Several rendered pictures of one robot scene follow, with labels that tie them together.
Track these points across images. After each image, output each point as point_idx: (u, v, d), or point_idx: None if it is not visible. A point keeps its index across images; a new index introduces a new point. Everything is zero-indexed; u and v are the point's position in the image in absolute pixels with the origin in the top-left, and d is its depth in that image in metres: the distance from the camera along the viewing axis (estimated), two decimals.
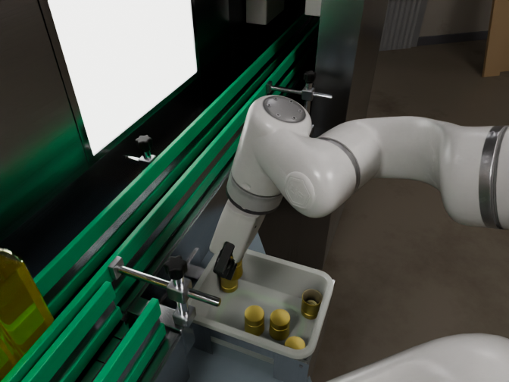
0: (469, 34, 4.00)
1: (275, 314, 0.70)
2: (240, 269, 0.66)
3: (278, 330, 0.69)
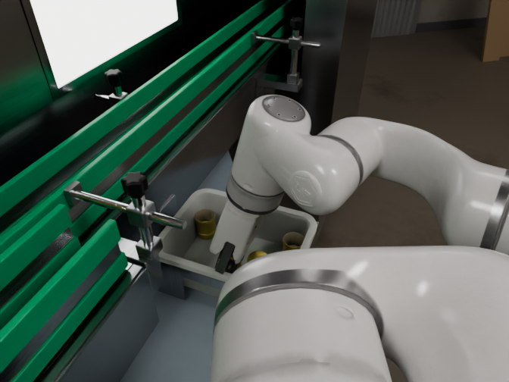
0: (468, 20, 3.95)
1: (253, 256, 0.64)
2: None
3: None
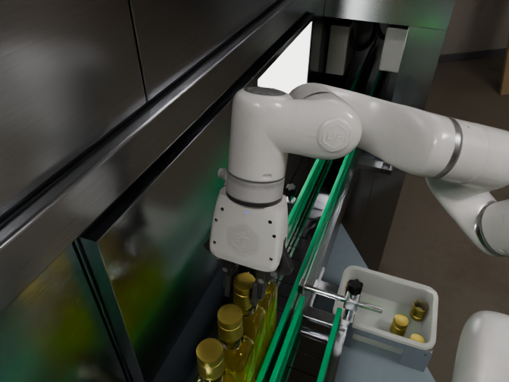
0: (485, 51, 4.26)
1: (398, 318, 0.96)
2: None
3: (401, 329, 0.95)
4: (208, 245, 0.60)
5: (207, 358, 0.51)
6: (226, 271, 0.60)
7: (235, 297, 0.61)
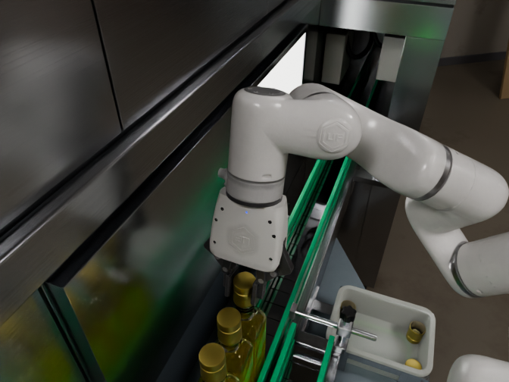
0: (485, 54, 4.23)
1: (242, 284, 0.60)
2: None
3: None
4: (208, 245, 0.60)
5: None
6: (226, 271, 0.60)
7: (219, 333, 0.58)
